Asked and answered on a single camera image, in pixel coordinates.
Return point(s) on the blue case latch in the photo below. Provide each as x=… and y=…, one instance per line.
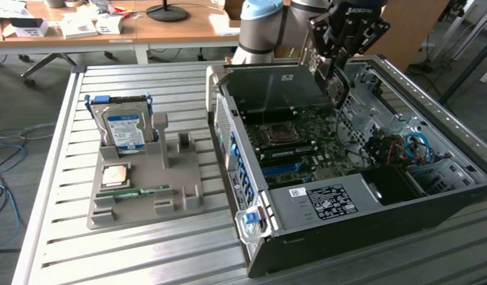
x=251, y=217

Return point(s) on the brown cardboard box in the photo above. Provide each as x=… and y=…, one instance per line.
x=232, y=9

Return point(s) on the hard disk with blue carrier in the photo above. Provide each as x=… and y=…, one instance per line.
x=121, y=124

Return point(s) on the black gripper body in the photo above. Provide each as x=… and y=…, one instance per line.
x=357, y=15

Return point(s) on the flat white box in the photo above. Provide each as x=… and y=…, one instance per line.
x=79, y=28

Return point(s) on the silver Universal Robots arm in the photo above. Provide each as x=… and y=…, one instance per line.
x=263, y=29

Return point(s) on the CPU chip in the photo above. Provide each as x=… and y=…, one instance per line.
x=115, y=175

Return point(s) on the small white printed box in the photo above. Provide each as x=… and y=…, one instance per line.
x=108, y=25

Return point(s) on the black round stand base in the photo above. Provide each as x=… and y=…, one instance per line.
x=167, y=13

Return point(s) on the grey parts rack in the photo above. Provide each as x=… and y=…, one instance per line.
x=148, y=178

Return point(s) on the grey power supply unit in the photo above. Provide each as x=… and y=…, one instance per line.
x=307, y=205

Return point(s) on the CPU socket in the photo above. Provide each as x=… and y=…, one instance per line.
x=280, y=133

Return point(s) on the metal disk bay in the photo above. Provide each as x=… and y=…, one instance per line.
x=437, y=175

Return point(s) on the stack of white papers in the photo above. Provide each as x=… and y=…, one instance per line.
x=223, y=25

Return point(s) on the wooden desk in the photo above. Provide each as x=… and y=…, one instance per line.
x=108, y=38

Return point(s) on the green motherboard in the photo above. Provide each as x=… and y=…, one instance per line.
x=327, y=154

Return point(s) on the green RAM stick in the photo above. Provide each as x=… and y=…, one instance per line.
x=128, y=192

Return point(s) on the wooden cabinet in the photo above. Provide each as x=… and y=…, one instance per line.
x=409, y=29

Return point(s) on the blue expansion slot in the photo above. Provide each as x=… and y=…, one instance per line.
x=280, y=169

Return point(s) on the white box with black lid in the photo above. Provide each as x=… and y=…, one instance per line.
x=29, y=28

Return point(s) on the open black PC case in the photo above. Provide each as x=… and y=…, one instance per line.
x=345, y=237

